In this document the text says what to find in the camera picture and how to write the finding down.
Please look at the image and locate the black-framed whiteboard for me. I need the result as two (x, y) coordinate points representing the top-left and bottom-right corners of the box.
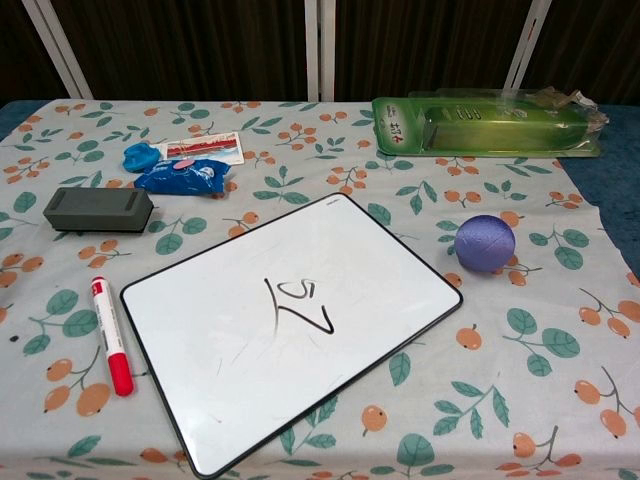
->
(119, 192), (464, 477)

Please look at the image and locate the upright white frame post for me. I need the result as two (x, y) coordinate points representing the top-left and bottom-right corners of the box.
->
(304, 0), (336, 102)

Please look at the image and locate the blue round rubber piece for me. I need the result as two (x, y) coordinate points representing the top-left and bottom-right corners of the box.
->
(122, 142), (165, 175)

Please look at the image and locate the red white snack packet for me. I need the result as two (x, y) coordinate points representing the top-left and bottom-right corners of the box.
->
(149, 131), (246, 167)

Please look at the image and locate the grey whiteboard eraser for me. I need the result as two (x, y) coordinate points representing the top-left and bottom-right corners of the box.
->
(42, 187), (155, 235)

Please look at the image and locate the floral tablecloth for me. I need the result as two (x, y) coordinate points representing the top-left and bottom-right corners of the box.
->
(0, 99), (640, 480)

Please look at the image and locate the green blister package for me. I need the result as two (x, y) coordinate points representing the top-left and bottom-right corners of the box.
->
(371, 87), (611, 159)

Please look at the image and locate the dark pleated curtain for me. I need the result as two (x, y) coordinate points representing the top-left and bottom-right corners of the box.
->
(0, 0), (640, 107)

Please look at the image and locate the red whiteboard marker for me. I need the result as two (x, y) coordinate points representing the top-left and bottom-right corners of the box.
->
(89, 276), (135, 398)

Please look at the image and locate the blue snack packet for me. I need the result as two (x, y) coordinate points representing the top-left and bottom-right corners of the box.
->
(133, 158), (234, 198)

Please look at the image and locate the slanted white frame post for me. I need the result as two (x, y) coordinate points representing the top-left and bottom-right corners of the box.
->
(22, 0), (94, 100)
(503, 0), (554, 92)

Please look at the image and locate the purple ball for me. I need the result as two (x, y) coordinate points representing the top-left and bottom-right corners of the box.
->
(453, 214), (517, 274)

